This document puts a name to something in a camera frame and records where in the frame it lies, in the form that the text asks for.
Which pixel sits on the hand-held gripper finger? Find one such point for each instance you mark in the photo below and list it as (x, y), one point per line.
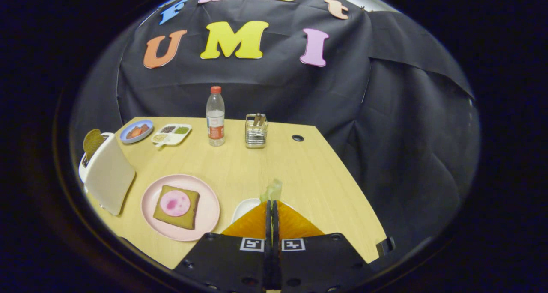
(275, 228)
(269, 228)

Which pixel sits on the green lettuce leaf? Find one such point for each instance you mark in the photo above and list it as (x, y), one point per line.
(274, 190)

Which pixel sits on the thick brown toast slice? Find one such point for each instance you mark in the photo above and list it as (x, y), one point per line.
(92, 143)

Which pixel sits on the white square plate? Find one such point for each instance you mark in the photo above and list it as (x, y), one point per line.
(244, 207)

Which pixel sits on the flat brown bread slice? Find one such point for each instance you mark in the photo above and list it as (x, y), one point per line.
(188, 220)

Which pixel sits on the metal mesh utensil holder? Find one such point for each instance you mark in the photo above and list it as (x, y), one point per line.
(256, 136)

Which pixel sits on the black desk grommet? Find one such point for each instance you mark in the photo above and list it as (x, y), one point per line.
(298, 138)

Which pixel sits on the pink ham slice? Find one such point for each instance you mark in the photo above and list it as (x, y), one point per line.
(175, 203)

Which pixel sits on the wooden utensils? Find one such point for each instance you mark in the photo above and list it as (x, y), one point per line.
(257, 119)

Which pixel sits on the black table edge clamp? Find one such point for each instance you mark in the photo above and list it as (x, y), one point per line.
(385, 246)

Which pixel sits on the clear water bottle red cap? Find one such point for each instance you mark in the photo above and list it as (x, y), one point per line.
(215, 121)

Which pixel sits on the pink round plate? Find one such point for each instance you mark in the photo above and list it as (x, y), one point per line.
(150, 203)

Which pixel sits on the white divided condiment tray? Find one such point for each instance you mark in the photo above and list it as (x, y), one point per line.
(171, 139)

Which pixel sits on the black backdrop cloth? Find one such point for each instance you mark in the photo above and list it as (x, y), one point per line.
(385, 134)

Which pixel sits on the blue round plate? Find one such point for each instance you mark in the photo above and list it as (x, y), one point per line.
(143, 137)

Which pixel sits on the orange tomato piece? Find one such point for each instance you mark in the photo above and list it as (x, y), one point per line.
(135, 132)

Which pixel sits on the white toaster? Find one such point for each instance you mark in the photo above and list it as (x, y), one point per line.
(109, 177)

